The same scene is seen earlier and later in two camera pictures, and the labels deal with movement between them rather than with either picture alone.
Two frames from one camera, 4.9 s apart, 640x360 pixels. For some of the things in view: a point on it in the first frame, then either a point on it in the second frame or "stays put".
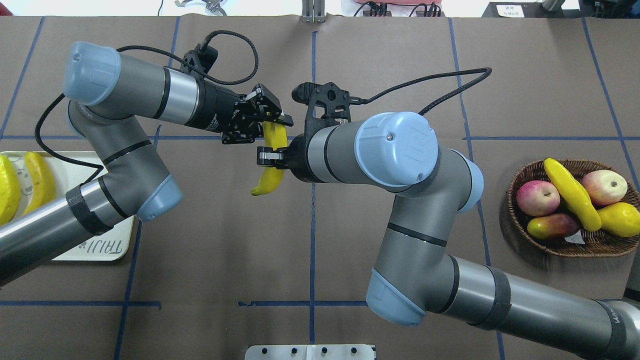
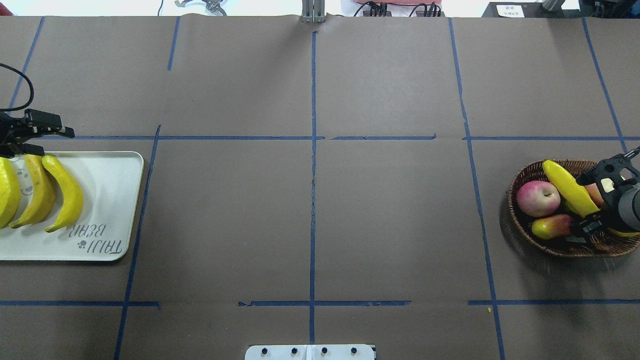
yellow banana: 574,194 stays put
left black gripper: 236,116 -> 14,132
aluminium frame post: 313,11 stays put
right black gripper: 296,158 -> 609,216
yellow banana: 276,136 -> 72,194
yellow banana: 44,190 stays put
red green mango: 553,227 stays put
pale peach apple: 538,198 stays put
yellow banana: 10,192 stays put
